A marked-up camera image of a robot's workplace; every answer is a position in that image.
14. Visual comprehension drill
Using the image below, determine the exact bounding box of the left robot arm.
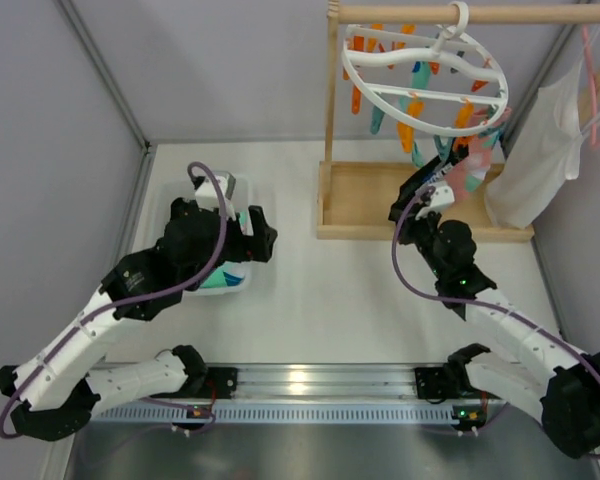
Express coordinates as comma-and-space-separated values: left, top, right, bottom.
0, 198, 277, 442

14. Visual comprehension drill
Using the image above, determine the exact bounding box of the white round clip hanger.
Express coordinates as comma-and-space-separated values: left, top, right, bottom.
341, 1, 509, 140

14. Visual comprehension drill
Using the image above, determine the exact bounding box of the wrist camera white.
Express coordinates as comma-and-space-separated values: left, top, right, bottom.
194, 172, 236, 218
415, 181, 455, 220

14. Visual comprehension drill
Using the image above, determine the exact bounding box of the grey slotted cable duct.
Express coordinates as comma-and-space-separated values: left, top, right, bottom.
95, 402, 487, 426

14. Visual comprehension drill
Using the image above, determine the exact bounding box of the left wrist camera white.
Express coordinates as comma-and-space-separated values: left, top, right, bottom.
194, 172, 236, 218

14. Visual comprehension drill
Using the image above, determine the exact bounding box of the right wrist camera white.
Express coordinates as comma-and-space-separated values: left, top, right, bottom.
415, 181, 455, 220

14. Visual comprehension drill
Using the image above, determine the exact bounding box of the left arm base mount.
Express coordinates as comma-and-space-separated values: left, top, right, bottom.
197, 367, 239, 400

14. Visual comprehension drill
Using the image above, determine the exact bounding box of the white cloth garment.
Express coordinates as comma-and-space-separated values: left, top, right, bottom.
485, 62, 583, 229

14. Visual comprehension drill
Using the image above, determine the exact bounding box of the purple cable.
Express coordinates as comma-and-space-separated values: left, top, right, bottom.
390, 192, 600, 460
0, 160, 229, 441

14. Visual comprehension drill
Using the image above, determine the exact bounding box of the teal sock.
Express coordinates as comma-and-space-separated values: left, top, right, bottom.
199, 209, 254, 291

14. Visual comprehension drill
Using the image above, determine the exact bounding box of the black sock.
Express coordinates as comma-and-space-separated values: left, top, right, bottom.
388, 146, 469, 223

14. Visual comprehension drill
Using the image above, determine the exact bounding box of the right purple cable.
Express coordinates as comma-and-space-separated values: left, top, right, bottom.
390, 192, 600, 460

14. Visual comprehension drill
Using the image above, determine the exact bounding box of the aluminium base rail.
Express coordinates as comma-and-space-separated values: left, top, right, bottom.
59, 362, 600, 401

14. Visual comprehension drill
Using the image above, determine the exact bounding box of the wooden clothes rack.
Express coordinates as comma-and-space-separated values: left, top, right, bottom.
316, 1, 600, 241

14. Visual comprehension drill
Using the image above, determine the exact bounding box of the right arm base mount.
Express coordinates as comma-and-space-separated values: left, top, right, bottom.
414, 367, 453, 404

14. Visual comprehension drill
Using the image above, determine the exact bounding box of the pink sock rear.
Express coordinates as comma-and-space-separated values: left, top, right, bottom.
444, 107, 512, 203

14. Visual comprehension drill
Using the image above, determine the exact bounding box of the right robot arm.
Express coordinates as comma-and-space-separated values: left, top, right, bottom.
388, 204, 600, 459

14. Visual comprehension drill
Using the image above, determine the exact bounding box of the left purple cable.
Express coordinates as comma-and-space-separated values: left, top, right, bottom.
0, 160, 229, 441

